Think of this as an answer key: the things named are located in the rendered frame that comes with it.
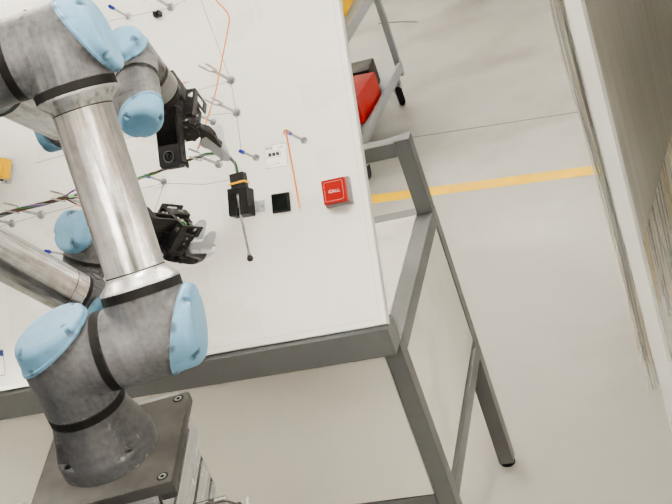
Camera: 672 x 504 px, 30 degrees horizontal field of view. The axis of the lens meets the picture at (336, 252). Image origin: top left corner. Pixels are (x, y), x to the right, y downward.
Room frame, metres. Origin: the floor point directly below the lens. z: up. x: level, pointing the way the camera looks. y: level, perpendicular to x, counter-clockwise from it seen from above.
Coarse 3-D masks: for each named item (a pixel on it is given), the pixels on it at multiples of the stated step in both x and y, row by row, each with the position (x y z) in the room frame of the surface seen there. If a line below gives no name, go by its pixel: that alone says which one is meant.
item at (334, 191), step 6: (324, 180) 2.34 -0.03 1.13; (330, 180) 2.33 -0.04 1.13; (336, 180) 2.32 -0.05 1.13; (342, 180) 2.32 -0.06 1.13; (324, 186) 2.33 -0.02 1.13; (330, 186) 2.32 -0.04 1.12; (336, 186) 2.32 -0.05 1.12; (342, 186) 2.31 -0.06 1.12; (324, 192) 2.32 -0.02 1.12; (330, 192) 2.32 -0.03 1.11; (336, 192) 2.31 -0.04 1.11; (342, 192) 2.31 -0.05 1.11; (324, 198) 2.32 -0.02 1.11; (330, 198) 2.31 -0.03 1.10; (336, 198) 2.31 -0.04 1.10; (342, 198) 2.30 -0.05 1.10; (324, 204) 2.31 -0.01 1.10; (330, 204) 2.31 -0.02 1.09
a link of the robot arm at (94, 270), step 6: (66, 258) 1.98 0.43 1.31; (72, 264) 1.97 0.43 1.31; (78, 264) 1.96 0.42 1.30; (84, 264) 1.96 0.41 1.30; (90, 264) 1.96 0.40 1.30; (96, 264) 1.97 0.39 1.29; (84, 270) 1.96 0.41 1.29; (90, 270) 1.96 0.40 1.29; (96, 270) 1.97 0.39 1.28; (96, 276) 1.94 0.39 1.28; (102, 276) 1.98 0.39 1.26
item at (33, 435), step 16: (32, 416) 2.50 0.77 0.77; (0, 432) 2.54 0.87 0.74; (16, 432) 2.52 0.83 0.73; (32, 432) 2.51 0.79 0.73; (48, 432) 2.50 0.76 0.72; (0, 448) 2.55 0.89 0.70; (16, 448) 2.53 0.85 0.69; (32, 448) 2.52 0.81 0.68; (48, 448) 2.50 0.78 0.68; (0, 464) 2.55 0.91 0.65; (16, 464) 2.54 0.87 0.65; (32, 464) 2.53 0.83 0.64; (0, 480) 2.56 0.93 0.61; (16, 480) 2.55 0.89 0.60; (32, 480) 2.53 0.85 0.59; (0, 496) 2.57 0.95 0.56; (16, 496) 2.55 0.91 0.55; (32, 496) 2.54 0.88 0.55
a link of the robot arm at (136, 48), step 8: (120, 32) 2.13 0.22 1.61; (128, 32) 2.12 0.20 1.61; (136, 32) 2.12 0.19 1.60; (120, 40) 2.12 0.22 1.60; (128, 40) 2.11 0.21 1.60; (136, 40) 2.11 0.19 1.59; (144, 40) 2.12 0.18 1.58; (120, 48) 2.10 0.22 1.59; (128, 48) 2.09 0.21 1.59; (136, 48) 2.10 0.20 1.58; (144, 48) 2.11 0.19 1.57; (152, 48) 2.14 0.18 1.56; (128, 56) 2.09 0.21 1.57; (136, 56) 2.10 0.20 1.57; (144, 56) 2.11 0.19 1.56; (152, 56) 2.12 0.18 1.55; (152, 64) 2.10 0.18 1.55; (160, 64) 2.14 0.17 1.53; (160, 72) 2.14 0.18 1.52; (160, 80) 2.14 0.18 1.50
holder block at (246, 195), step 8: (232, 192) 2.36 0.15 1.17; (240, 192) 2.35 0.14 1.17; (248, 192) 2.35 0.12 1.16; (232, 200) 2.35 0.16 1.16; (240, 200) 2.34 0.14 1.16; (248, 200) 2.34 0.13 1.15; (232, 208) 2.34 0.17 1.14; (240, 208) 2.33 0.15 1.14; (248, 208) 2.33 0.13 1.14; (232, 216) 2.34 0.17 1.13; (248, 216) 2.35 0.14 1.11
